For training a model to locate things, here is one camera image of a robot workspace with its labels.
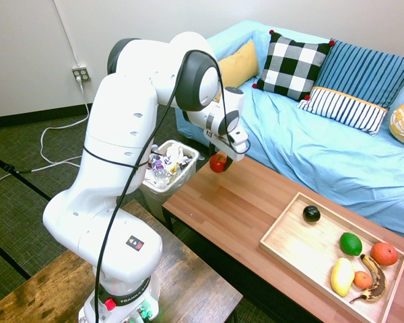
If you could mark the wooden tray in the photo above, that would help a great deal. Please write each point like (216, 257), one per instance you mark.
(299, 242)

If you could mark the blue striped pillow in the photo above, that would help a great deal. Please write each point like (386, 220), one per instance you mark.
(363, 72)

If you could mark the yellow mango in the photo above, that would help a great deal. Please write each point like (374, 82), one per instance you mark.
(342, 276)

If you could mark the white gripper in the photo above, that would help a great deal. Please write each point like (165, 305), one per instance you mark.
(231, 149)

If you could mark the crumpled white paper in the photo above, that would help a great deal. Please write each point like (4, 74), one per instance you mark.
(173, 153)

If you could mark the wooden coffee table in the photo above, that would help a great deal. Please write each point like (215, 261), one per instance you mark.
(222, 208)

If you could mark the red orange grapefruit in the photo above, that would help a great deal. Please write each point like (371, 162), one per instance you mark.
(384, 254)

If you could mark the rustic wooden robot stand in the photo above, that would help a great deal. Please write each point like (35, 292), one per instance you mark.
(188, 269)

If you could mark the blue covered sofa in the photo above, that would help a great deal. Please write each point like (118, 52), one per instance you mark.
(306, 141)

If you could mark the grey trash bin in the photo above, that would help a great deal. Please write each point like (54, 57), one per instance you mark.
(185, 175)

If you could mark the black round fruit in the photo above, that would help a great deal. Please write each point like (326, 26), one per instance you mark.
(311, 214)

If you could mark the navy white striped pillow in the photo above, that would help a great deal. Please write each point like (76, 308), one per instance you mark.
(346, 109)

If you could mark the spotted brown banana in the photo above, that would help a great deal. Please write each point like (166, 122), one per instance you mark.
(377, 277)

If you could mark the clear plastic bottle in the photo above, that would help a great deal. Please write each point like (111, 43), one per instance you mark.
(160, 173)

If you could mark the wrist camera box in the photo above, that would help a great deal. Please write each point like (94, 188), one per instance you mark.
(238, 135)

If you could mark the plain yellow pillow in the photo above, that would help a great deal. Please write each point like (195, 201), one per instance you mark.
(237, 67)

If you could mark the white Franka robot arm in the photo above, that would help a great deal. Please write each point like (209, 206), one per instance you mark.
(121, 134)

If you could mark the yellow printed wrapper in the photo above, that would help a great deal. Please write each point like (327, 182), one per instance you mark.
(176, 167)

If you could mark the white wall conduit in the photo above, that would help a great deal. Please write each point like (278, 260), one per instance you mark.
(65, 33)

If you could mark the wall power outlet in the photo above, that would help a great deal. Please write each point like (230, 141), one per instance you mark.
(81, 74)

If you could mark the red apple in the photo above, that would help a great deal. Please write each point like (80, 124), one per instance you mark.
(217, 163)

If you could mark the small orange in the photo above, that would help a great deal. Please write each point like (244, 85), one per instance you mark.
(362, 279)

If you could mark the green lime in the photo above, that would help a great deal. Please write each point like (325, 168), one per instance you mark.
(351, 244)

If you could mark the black white checkered pillow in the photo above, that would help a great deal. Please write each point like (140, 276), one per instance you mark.
(291, 67)

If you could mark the purple wrapper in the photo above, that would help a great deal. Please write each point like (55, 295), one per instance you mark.
(156, 163)

